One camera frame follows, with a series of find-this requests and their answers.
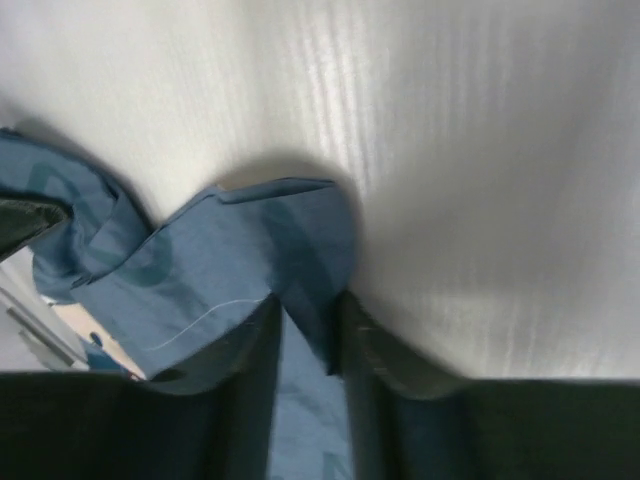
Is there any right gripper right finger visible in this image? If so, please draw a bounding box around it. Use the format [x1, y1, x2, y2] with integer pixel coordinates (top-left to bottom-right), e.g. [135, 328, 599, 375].
[339, 293, 639, 479]

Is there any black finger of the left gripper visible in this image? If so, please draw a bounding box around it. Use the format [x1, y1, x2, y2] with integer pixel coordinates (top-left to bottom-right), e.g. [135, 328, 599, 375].
[1, 197, 73, 260]

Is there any blue bear print placemat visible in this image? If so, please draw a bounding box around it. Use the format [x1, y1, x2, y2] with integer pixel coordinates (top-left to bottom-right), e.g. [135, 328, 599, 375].
[1, 130, 358, 479]

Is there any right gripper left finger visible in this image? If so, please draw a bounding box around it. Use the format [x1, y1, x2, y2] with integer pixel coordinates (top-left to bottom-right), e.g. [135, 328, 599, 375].
[1, 297, 282, 479]

